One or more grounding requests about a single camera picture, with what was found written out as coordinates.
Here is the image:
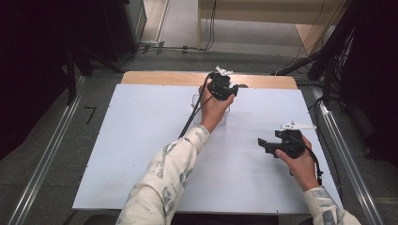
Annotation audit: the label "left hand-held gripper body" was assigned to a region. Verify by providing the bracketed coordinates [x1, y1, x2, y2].
[207, 65, 240, 102]

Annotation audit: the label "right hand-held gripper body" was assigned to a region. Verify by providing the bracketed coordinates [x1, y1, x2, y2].
[275, 121, 317, 159]

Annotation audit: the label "clear plastic organizer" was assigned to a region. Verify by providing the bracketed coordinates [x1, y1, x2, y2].
[191, 93, 233, 127]

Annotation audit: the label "person's left hand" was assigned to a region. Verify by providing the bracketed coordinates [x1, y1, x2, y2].
[198, 85, 236, 134]

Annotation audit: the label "person's right hand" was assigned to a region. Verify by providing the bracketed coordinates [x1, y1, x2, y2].
[274, 135, 320, 192]

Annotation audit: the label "light wooden furniture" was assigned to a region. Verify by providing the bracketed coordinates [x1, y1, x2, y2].
[196, 0, 348, 57]

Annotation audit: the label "white table board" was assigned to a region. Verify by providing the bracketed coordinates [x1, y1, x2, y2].
[72, 83, 345, 215]

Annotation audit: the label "dark curtain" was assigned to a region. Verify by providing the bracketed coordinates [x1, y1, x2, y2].
[341, 0, 398, 167]
[0, 0, 104, 160]

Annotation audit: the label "dark cabinet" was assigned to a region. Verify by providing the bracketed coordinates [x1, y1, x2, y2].
[99, 0, 148, 62]

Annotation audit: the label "black tripod stand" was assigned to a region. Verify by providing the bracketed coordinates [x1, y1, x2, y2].
[64, 46, 123, 106]

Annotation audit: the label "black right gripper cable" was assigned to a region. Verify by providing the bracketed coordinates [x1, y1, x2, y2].
[287, 132, 325, 186]

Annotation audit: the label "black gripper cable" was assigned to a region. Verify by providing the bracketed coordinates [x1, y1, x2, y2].
[287, 132, 325, 186]
[177, 73, 215, 140]

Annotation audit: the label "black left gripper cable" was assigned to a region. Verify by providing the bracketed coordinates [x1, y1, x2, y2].
[177, 73, 215, 140]

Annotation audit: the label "floor cables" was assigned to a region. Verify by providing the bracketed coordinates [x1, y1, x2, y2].
[118, 0, 219, 64]

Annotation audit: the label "aluminium floor rail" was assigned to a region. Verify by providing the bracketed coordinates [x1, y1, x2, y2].
[6, 74, 88, 225]
[313, 85, 386, 225]

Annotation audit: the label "black stand with cables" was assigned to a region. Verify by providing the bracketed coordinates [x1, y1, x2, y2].
[271, 27, 358, 111]

